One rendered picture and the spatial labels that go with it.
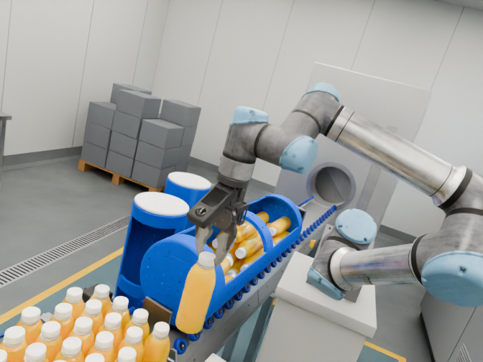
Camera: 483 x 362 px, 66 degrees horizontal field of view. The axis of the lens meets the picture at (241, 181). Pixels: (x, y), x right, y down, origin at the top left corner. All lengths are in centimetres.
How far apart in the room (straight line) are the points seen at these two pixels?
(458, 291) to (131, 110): 438
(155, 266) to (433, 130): 527
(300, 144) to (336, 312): 67
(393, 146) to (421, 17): 540
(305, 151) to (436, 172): 26
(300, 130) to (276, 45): 551
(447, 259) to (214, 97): 594
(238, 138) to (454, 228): 44
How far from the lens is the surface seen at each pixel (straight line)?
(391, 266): 88
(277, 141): 73
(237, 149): 77
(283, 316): 129
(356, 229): 111
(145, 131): 470
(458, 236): 77
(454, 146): 613
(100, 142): 510
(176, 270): 117
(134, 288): 201
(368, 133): 79
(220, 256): 85
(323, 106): 80
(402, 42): 608
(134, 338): 100
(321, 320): 127
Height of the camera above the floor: 174
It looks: 15 degrees down
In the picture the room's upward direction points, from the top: 16 degrees clockwise
